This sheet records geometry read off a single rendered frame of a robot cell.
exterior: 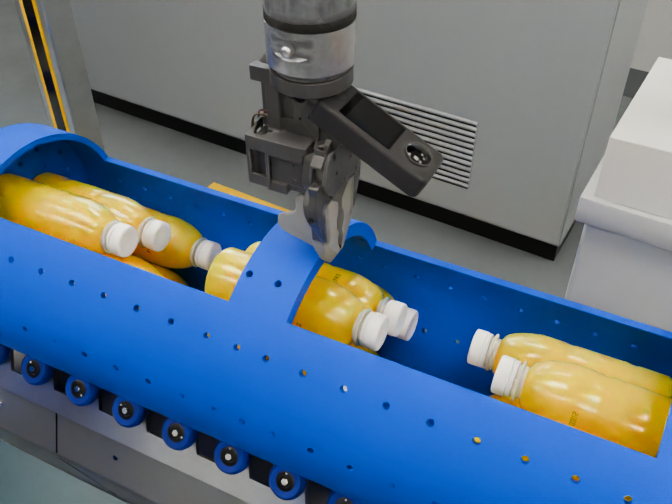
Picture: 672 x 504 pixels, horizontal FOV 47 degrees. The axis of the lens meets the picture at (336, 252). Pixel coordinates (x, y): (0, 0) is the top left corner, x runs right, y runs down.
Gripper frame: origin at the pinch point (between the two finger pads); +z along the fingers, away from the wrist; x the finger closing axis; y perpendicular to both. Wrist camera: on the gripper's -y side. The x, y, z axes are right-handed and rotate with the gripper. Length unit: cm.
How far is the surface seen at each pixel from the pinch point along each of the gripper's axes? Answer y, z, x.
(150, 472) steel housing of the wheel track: 20.5, 34.9, 12.7
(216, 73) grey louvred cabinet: 131, 86, -162
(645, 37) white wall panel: -8, 94, -279
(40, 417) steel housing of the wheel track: 39, 34, 13
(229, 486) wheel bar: 8.7, 31.2, 11.8
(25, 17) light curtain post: 69, 0, -30
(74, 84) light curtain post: 65, 12, -33
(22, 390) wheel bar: 41, 31, 12
